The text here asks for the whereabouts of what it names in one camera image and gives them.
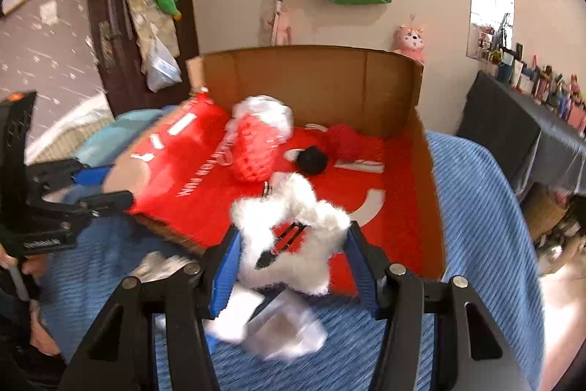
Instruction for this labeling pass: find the person's left hand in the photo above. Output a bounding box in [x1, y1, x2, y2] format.
[18, 258, 62, 357]

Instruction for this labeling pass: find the teal pillow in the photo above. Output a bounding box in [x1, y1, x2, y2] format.
[75, 109, 177, 167]

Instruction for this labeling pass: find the blue white face mask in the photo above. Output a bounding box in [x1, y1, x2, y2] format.
[204, 288, 263, 347]

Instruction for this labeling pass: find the wicker basket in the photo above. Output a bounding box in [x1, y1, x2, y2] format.
[522, 185, 568, 241]

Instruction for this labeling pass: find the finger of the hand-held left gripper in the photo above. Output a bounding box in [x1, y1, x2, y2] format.
[26, 159, 113, 202]
[32, 191, 134, 231]

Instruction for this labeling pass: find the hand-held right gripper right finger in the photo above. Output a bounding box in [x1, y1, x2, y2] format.
[345, 221, 534, 391]

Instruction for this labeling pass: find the beige hanging door organizer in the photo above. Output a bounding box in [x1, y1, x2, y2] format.
[116, 0, 180, 73]

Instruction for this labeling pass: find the white mesh bath pouf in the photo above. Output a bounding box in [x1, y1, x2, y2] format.
[231, 95, 294, 144]

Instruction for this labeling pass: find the pink plush toy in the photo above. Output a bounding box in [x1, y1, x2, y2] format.
[391, 23, 426, 64]

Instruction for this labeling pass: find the metal door handle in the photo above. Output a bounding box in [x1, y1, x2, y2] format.
[98, 21, 123, 69]

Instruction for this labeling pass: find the cardboard box red lining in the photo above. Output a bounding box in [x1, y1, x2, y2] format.
[103, 45, 447, 298]

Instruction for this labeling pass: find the translucent plastic packet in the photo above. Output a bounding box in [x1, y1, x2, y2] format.
[246, 292, 329, 362]

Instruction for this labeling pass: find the clear plastic bag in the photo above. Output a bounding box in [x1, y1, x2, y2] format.
[145, 34, 183, 93]

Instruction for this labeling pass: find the white cloth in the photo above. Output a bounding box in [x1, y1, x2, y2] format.
[25, 91, 115, 163]

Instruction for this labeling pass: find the table with grey cloth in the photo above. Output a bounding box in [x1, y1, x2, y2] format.
[456, 70, 586, 195]

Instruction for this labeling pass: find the black scrunchie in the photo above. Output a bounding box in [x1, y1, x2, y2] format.
[297, 146, 329, 176]

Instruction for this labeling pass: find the white tube orange cap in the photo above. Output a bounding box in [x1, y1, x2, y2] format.
[271, 0, 285, 46]

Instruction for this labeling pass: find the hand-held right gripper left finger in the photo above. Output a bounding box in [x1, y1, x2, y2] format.
[57, 226, 243, 391]

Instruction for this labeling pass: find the blue knitted blanket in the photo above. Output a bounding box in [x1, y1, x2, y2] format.
[39, 132, 545, 391]

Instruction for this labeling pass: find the row of cosmetic bottles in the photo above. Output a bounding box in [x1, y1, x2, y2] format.
[476, 13, 586, 137]

